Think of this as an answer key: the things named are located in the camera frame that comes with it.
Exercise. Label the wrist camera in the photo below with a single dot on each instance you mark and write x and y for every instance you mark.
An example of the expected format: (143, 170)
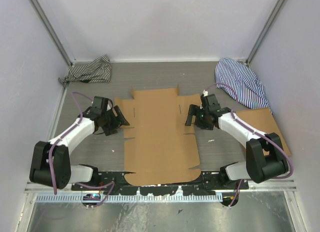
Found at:
(209, 101)
(102, 103)

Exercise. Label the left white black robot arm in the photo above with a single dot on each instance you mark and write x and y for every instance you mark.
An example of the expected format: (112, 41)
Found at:
(51, 164)

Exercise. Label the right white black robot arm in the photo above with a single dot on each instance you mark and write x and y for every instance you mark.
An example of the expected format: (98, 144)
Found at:
(265, 157)

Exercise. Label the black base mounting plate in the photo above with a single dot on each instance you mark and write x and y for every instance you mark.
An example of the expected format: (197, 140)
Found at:
(207, 183)

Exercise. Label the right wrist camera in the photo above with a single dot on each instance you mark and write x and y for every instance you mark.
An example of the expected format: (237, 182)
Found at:
(209, 101)

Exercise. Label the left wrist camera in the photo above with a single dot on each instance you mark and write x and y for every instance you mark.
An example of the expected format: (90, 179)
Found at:
(102, 103)

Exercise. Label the folded brown cardboard box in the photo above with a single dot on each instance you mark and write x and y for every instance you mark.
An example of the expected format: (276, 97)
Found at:
(263, 120)

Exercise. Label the left aluminium corner post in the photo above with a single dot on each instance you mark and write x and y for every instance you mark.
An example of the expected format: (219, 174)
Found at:
(50, 30)

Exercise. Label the white slotted cable duct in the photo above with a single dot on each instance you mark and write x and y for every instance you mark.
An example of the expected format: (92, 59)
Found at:
(95, 198)

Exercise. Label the blue white striped cloth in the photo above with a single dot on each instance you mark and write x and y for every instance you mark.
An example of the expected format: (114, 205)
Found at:
(241, 84)

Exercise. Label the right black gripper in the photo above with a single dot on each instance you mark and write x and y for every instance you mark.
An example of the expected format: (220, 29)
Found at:
(194, 110)

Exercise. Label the aluminium front rail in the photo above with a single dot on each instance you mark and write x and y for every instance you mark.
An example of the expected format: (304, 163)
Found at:
(277, 185)

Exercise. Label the right aluminium corner post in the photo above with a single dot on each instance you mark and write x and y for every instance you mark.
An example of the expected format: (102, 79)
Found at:
(265, 30)

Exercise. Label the aluminium corner post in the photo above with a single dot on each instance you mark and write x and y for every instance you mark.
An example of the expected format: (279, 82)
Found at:
(50, 30)
(265, 30)

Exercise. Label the brown cardboard box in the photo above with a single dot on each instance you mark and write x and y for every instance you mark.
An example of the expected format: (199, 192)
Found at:
(158, 147)
(263, 120)

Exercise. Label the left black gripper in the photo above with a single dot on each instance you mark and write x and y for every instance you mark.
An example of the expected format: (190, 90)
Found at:
(118, 120)

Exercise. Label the black white striped cloth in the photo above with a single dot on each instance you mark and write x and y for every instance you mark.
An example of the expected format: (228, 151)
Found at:
(98, 70)

